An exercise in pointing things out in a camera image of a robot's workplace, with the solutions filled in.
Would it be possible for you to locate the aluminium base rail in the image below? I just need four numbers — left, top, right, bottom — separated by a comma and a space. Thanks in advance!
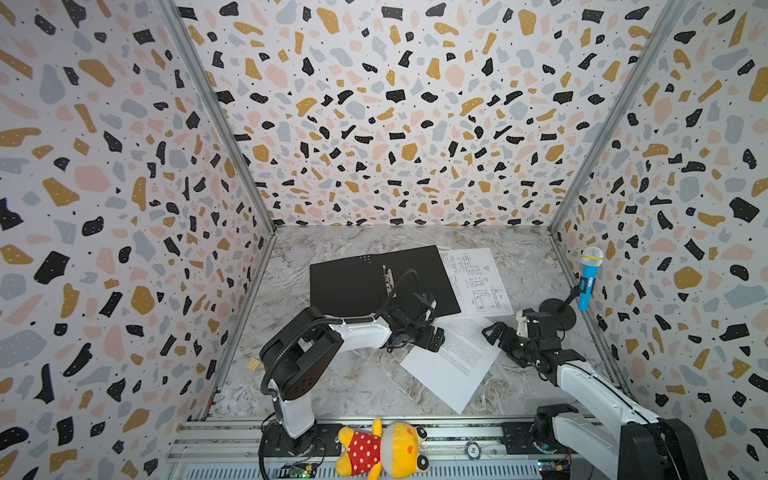
164, 416, 682, 480

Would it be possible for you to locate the paper with printed text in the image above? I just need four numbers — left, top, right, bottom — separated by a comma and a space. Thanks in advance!
401, 315, 500, 414

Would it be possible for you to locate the paper with technical drawings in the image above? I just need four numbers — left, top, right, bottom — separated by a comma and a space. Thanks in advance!
440, 248, 514, 317

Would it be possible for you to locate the right circuit board with wires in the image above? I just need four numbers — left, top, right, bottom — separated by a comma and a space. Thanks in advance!
537, 459, 572, 480

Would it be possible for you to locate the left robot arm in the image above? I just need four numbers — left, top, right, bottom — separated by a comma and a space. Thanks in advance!
259, 293, 445, 456

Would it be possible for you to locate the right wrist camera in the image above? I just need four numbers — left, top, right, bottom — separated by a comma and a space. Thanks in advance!
515, 308, 538, 339

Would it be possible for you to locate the orange folder black inside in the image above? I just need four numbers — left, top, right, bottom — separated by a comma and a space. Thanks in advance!
310, 246, 461, 317

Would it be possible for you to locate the yellow plush toy red dress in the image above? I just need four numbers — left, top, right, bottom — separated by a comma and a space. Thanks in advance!
335, 419, 430, 479

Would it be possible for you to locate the poker chip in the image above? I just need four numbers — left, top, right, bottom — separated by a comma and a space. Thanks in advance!
465, 441, 482, 461

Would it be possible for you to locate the green circuit board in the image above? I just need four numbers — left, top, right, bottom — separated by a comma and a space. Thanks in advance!
277, 462, 317, 479

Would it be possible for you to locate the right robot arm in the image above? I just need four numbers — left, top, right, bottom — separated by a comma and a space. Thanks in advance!
482, 309, 706, 479

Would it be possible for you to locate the blue toy microphone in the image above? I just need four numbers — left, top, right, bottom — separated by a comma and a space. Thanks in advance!
578, 246, 604, 312

